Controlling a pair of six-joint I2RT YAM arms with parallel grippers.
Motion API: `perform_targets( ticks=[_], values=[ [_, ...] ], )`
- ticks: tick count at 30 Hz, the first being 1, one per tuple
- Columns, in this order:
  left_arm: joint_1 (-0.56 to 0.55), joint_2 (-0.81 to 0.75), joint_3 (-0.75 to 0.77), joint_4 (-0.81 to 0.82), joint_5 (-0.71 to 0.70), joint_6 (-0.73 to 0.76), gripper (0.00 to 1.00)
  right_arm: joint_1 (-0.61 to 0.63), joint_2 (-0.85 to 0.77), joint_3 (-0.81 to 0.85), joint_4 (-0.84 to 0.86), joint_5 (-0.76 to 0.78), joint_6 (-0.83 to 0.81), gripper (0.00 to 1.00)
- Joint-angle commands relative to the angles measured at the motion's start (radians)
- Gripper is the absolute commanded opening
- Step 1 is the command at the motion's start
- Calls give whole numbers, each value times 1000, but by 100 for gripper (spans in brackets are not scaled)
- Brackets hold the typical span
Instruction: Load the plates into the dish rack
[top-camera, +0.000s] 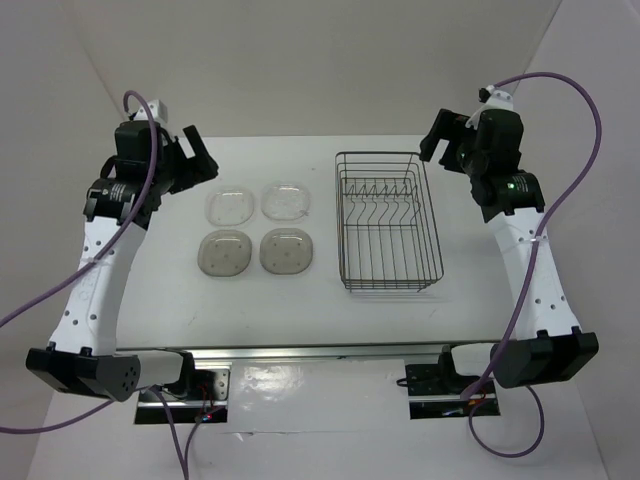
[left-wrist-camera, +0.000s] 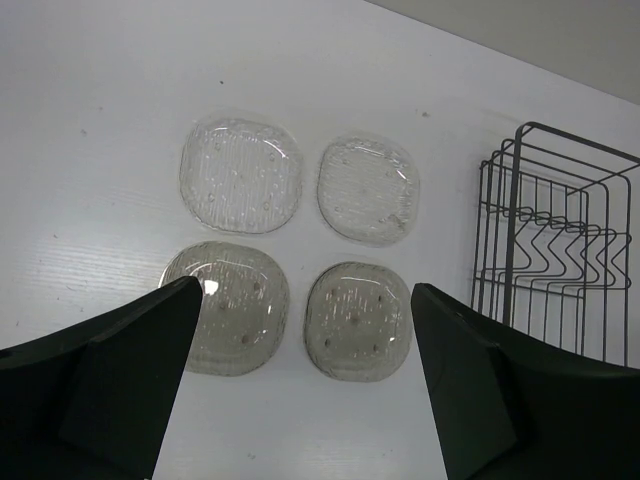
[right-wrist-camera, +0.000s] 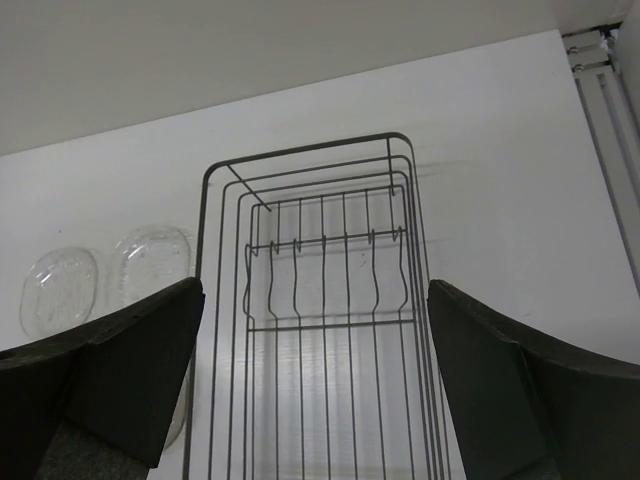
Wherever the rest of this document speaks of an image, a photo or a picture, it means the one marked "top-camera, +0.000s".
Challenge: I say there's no clear plate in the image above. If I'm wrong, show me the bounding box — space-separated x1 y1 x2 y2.
204 186 255 227
260 182 311 222

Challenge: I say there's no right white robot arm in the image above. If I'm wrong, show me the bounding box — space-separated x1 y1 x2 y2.
420 108 599 389

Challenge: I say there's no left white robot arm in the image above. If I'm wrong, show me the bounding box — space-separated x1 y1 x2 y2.
26 120 218 402

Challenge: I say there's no smoky plate front left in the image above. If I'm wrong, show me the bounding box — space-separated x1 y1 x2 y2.
197 230 252 277

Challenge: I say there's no smoky plate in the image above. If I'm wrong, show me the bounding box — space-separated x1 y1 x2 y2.
259 228 314 275
197 230 252 277

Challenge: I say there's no smoky plate front right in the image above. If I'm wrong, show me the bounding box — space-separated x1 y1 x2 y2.
259 228 314 275

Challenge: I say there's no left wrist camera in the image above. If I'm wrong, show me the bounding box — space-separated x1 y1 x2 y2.
148 99 168 124

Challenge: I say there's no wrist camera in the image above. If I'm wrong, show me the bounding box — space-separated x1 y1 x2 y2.
465 85 514 130
148 99 168 124

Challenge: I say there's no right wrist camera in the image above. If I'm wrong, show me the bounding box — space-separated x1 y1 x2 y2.
465 85 514 130

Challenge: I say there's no metal wire dish rack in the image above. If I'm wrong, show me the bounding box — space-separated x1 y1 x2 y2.
335 151 444 293

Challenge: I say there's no aluminium rail front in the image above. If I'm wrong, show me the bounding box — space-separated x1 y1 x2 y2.
187 343 444 363

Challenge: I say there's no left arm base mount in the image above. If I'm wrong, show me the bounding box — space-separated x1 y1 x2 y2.
134 365 231 425

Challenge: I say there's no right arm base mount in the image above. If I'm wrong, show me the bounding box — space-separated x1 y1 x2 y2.
395 360 501 420

